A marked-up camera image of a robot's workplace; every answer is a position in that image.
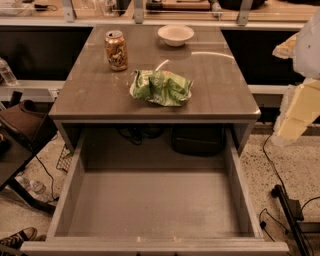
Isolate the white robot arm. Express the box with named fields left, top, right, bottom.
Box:
left=271, top=10, right=320, bottom=147

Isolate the plastic bottle on floor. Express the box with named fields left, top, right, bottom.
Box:
left=16, top=176, right=50, bottom=203

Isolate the white paper bowl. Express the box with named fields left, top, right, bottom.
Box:
left=158, top=25, right=194, bottom=47

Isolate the black bag under table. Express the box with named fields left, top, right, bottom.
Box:
left=171, top=124, right=225, bottom=157

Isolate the black stand with cables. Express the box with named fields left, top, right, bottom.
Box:
left=262, top=136, right=320, bottom=256

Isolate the wire mesh basket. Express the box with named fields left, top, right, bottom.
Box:
left=56, top=145, right=72, bottom=172

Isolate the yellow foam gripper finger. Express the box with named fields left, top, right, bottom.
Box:
left=271, top=79, right=320, bottom=147
left=272, top=33, right=298, bottom=59

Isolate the green jalapeno chip bag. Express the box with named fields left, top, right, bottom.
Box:
left=129, top=70, right=193, bottom=107

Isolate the orange soda can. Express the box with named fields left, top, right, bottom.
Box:
left=105, top=30, right=128, bottom=71

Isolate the dark brown side chair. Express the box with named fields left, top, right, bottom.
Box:
left=0, top=91, right=57, bottom=214

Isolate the clear plastic water bottle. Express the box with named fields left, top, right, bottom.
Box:
left=0, top=58, right=18, bottom=86

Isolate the grey open drawer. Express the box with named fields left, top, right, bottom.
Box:
left=22, top=128, right=288, bottom=256

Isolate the black canvas sneaker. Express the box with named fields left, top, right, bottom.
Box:
left=0, top=227, right=37, bottom=249

